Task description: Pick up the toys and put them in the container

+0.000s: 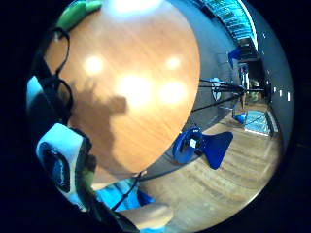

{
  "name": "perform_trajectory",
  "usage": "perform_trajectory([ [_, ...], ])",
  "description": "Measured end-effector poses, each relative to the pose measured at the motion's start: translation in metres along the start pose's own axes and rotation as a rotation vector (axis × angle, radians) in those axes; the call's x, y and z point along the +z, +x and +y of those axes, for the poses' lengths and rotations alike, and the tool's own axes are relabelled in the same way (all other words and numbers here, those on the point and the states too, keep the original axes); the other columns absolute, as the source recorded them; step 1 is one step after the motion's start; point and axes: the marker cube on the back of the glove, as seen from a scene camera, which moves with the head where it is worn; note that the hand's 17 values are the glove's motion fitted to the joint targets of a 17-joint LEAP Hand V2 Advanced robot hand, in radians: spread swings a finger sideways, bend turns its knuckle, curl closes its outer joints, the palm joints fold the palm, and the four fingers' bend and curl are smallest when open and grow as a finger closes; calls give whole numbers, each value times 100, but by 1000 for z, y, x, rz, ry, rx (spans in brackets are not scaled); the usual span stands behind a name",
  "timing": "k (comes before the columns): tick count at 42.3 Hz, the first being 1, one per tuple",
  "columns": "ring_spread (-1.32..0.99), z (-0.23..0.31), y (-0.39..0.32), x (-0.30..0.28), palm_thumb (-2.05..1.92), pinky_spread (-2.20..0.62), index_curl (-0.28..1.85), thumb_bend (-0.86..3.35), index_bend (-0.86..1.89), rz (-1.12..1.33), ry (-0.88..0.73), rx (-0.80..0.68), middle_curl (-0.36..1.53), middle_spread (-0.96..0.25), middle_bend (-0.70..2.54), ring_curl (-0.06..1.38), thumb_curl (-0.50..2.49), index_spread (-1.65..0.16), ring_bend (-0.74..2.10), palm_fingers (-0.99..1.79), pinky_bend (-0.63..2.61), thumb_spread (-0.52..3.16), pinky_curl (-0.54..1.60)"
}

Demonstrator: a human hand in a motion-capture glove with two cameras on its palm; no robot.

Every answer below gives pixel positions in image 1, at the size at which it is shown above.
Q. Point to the glass window wall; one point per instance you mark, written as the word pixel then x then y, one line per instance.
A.
pixel 234 17

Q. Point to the green soft toy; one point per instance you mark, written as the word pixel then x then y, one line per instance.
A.
pixel 74 14

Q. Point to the blue floor mat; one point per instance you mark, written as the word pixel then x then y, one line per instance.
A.
pixel 257 122

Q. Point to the blue chair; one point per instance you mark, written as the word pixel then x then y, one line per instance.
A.
pixel 212 147
pixel 234 55

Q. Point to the black tripod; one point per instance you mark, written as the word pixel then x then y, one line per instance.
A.
pixel 223 86

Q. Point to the white and blue sign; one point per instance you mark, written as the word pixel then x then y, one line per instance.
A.
pixel 216 89

